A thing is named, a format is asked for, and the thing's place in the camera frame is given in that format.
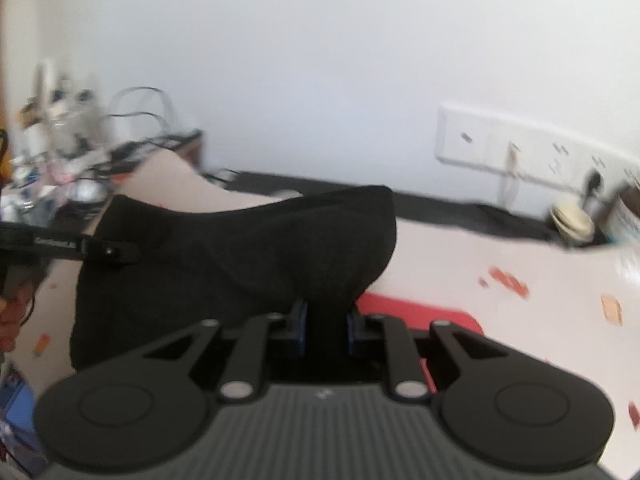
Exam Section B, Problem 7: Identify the white teal jar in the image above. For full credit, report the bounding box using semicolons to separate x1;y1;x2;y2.
602;185;640;248

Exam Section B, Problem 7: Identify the white printed table cover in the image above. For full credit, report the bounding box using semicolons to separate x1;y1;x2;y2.
5;152;640;476

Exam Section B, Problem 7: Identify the black garment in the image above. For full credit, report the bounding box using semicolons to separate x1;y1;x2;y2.
70;185;398;371

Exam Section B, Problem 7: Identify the white wall socket panel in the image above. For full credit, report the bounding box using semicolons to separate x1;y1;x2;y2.
434;104;640;198

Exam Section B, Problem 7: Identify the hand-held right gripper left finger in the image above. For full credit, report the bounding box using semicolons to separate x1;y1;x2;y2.
142;299;308;403

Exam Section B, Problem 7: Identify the person's left hand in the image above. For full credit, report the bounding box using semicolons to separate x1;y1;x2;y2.
0;280;38;356

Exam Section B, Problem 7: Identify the white plug cable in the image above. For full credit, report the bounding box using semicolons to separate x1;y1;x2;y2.
500;142;523;201

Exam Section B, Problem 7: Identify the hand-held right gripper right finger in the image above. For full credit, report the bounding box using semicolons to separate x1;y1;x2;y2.
346;307;511;403

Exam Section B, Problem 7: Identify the black cable loop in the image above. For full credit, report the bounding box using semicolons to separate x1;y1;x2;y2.
107;85;176;131

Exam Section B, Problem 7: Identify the black desk edge strip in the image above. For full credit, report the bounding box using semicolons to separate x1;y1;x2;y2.
202;170;616;251

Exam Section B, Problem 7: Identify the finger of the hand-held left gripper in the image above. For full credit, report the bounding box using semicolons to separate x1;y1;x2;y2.
0;222;142;267

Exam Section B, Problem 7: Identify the pile of desk clutter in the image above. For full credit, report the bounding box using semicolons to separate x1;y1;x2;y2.
0;57;206;226

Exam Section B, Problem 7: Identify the blue printed bag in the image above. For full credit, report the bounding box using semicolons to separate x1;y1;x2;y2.
0;365;43;480

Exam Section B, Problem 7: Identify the red cloth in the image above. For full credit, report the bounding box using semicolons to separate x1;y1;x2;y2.
355;292;485;393

